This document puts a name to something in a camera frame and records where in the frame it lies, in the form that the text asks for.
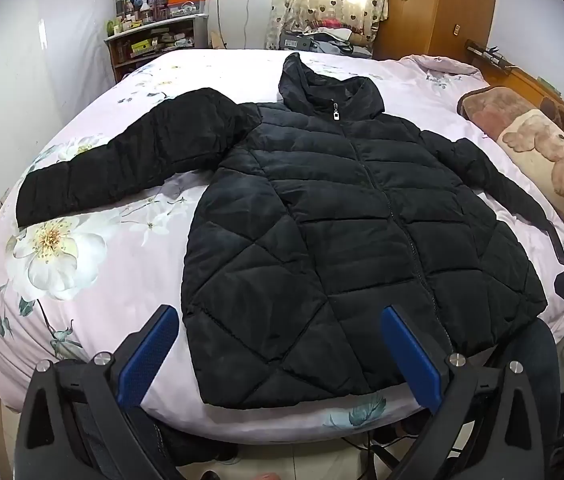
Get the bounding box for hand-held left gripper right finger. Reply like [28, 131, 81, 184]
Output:
[381, 305, 547, 480]

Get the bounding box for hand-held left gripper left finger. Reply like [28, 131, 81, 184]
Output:
[14, 304, 183, 480]

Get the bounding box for black quilted hooded jacket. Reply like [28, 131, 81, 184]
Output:
[14, 52, 551, 408]

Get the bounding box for pile of clothes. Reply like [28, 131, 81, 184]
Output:
[281, 19, 379, 59]

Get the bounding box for black phone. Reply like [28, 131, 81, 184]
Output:
[546, 220, 564, 267]

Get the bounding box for bed with floral pink sheet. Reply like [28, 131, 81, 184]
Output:
[0, 50, 564, 446]

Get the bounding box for bear print pillow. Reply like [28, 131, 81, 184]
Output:
[494, 109, 564, 231]

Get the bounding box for brown plush pillow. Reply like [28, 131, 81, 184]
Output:
[456, 85, 548, 137]

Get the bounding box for wooden headboard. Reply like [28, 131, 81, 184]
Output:
[462, 40, 564, 111]

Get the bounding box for cluttered wooden bookshelf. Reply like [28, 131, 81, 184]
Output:
[103, 12, 210, 82]

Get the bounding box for wooden wardrobe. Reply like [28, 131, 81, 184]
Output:
[372, 0, 500, 62]

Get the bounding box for white cabinet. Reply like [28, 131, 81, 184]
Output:
[205, 0, 279, 51]

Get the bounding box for black floor cables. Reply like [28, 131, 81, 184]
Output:
[339, 432, 415, 480]

